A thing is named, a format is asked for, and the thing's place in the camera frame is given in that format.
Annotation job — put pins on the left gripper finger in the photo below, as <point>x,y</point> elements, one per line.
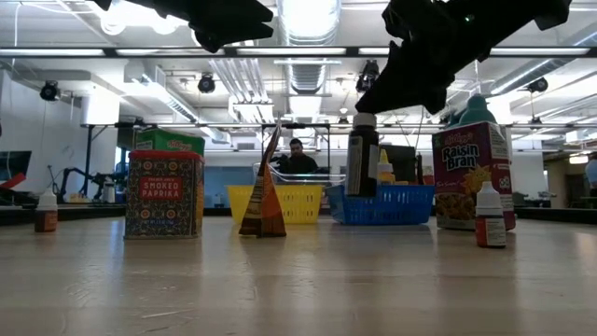
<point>224,37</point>
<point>233,11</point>

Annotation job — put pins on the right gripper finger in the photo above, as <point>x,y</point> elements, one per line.
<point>410,79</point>

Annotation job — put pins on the yellow squeeze bottle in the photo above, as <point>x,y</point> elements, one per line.
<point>384,175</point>

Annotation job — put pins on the blue plastic basket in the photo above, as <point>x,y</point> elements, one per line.
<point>387,207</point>

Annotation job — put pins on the red-lidded smoked paprika tin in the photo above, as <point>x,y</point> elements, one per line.
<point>163,196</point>

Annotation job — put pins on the brown triangular snack packet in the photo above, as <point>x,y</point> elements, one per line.
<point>263,210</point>

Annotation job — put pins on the brown white-capped dropper bottle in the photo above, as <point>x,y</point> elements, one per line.
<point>46,219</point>

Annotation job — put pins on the background black robot arm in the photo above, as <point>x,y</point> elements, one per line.
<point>93,178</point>

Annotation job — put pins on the black ceiling spotlight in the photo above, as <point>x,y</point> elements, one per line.
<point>538,85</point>
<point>49,91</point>
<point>364,84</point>
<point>206,84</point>

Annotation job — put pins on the teal box grater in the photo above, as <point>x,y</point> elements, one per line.
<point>476,112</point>

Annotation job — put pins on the black monitor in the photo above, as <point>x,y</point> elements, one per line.
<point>406,163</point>

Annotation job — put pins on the Raisin Bran cereal box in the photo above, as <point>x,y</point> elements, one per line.
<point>462,186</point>

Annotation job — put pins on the small green cereal box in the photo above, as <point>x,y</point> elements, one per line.
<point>163,140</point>

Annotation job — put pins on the seated person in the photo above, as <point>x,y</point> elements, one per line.
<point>298,163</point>

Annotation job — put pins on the clear plastic bin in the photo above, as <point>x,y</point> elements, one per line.
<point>308,177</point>

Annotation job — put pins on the yellow plastic basket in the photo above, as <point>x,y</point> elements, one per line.
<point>303,203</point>

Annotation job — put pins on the blue steel column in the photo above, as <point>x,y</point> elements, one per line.
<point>88,158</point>

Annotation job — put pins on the red bar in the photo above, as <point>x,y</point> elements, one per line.
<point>11,181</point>

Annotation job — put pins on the silver ventilation duct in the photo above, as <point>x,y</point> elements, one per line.
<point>308,46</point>

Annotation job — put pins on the black wall screen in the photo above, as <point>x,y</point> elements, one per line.
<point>14,161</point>

